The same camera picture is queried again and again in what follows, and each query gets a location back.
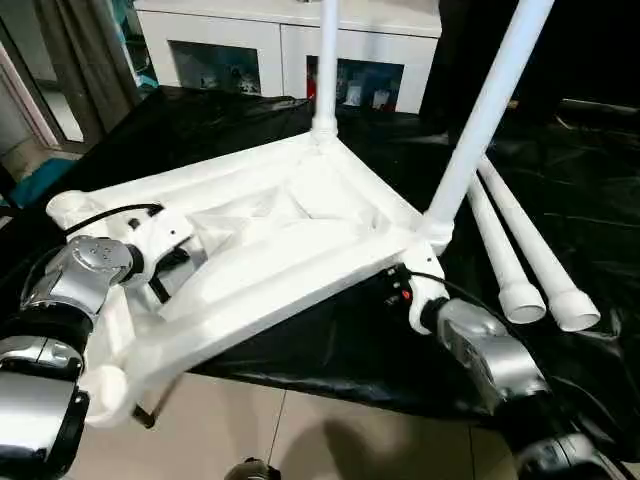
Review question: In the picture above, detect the white plastic table leg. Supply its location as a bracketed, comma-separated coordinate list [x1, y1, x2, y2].
[419, 0, 557, 251]
[310, 0, 342, 146]
[479, 152, 601, 332]
[466, 174, 548, 325]

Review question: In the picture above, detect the white plastic table top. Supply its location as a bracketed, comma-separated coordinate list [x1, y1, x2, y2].
[45, 128, 454, 430]

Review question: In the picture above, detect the black work mat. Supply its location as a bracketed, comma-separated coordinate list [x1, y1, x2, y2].
[0, 84, 640, 446]

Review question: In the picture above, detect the teal blue box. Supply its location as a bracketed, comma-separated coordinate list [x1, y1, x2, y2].
[9, 158, 69, 209]

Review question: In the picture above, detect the grey curtain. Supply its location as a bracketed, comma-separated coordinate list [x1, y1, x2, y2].
[29, 0, 146, 136]

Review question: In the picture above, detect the white glass-door cabinet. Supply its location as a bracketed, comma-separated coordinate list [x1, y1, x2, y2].
[134, 0, 444, 115]

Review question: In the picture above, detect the black cabinet with gold label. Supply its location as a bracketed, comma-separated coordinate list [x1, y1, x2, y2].
[422, 0, 640, 131]

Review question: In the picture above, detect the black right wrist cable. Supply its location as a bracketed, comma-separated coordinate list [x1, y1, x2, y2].
[407, 269, 506, 326]

